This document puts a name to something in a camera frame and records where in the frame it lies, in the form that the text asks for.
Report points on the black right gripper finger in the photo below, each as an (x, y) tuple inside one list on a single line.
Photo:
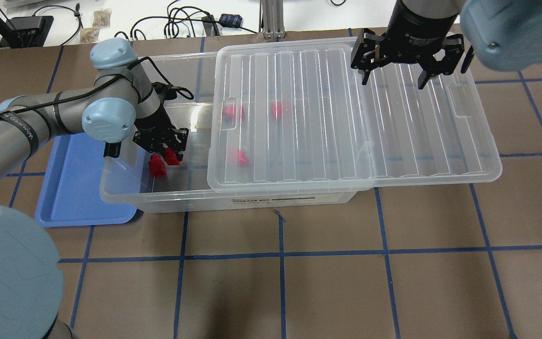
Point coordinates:
[(368, 64), (430, 69)]

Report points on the blue plastic tray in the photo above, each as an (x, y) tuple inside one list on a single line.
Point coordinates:
[(70, 191)]

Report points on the clear plastic box lid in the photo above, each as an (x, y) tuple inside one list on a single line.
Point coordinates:
[(336, 134)]

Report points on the aluminium frame post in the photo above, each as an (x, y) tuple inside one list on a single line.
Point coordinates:
[(272, 19)]

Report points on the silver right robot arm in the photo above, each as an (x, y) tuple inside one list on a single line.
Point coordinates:
[(506, 35)]

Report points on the red block under lid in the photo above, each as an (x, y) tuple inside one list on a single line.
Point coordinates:
[(277, 110)]

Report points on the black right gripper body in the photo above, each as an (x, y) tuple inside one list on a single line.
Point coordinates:
[(420, 34)]

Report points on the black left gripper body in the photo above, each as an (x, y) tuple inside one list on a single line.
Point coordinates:
[(152, 124)]

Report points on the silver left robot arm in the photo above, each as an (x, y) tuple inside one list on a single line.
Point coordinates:
[(123, 104)]

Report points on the black box on desk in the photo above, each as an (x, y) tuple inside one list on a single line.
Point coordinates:
[(33, 30)]

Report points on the clear plastic storage box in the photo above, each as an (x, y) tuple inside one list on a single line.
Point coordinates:
[(125, 181)]

